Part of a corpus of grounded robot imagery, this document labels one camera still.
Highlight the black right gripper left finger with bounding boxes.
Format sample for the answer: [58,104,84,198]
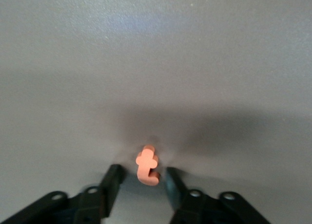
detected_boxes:
[0,164,125,224]

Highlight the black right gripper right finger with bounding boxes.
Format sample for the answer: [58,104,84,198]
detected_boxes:
[165,167,272,224]

